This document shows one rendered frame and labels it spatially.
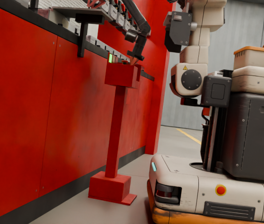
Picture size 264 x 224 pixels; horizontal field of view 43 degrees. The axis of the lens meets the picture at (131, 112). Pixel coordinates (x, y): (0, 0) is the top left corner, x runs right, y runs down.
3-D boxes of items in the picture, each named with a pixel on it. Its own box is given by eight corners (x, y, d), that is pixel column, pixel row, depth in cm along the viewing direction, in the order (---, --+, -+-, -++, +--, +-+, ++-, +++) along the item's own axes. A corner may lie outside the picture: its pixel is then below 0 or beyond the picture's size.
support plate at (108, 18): (101, 11, 160) (101, 9, 160) (51, 8, 167) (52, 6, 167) (112, 21, 178) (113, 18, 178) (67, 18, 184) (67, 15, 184)
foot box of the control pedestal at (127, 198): (129, 206, 188) (132, 184, 187) (87, 197, 193) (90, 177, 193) (136, 196, 207) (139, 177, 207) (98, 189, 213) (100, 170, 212)
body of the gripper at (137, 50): (128, 54, 206) (132, 43, 205) (143, 60, 204) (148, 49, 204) (126, 53, 200) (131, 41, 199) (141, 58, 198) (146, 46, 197)
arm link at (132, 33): (149, 26, 196) (149, 28, 204) (131, 19, 196) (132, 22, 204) (142, 46, 197) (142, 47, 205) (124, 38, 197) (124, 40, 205)
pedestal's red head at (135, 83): (131, 86, 187) (135, 54, 187) (104, 83, 191) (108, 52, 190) (138, 89, 207) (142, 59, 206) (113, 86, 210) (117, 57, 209)
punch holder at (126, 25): (124, 28, 281) (127, 8, 280) (115, 27, 283) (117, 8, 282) (129, 32, 295) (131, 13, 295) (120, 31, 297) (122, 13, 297)
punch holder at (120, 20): (118, 22, 261) (120, 1, 261) (107, 21, 263) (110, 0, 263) (123, 26, 276) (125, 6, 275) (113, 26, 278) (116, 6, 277)
